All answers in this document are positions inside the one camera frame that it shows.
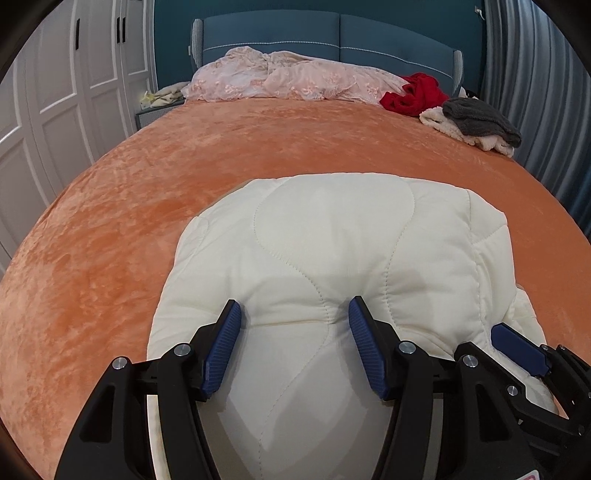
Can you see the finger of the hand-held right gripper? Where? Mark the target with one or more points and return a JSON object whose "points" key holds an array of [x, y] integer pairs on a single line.
{"points": [[540, 406], [517, 346]]}

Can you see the black and white plush toy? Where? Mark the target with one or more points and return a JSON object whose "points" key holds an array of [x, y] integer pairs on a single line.
{"points": [[468, 92]]}

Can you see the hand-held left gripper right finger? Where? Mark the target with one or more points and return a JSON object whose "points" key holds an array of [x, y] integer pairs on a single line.
{"points": [[367, 350]]}

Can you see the pink floral quilt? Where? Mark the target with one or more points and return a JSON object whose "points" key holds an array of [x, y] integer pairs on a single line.
{"points": [[314, 78]]}

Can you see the grey bedside table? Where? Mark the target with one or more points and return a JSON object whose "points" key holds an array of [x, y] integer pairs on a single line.
{"points": [[147, 117]]}

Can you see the grey knitted garment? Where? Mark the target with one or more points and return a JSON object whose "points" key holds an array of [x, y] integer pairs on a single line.
{"points": [[480, 117]]}

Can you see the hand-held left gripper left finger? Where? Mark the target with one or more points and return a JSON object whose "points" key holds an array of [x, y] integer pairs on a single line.
{"points": [[221, 350]]}

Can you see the grey pleated curtain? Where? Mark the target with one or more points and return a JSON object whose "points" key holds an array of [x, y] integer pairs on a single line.
{"points": [[540, 115]]}

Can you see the white panelled wardrobe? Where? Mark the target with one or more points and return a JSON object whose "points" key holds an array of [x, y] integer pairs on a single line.
{"points": [[55, 92]]}

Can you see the orange plush bed blanket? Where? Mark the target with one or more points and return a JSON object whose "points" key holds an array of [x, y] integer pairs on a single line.
{"points": [[115, 230]]}

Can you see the cream fleece garment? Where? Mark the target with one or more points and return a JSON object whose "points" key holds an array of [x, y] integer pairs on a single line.
{"points": [[436, 117]]}

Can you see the pale yellow cloth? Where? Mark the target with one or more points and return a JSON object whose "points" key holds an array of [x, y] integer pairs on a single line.
{"points": [[164, 94]]}

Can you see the red garment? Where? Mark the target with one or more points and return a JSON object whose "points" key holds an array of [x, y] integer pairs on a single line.
{"points": [[415, 94]]}

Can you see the white quilted jacket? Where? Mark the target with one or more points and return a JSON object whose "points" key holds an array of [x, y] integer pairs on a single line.
{"points": [[332, 240]]}

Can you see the blue upholstered headboard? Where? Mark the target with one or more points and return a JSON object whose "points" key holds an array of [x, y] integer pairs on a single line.
{"points": [[369, 37]]}

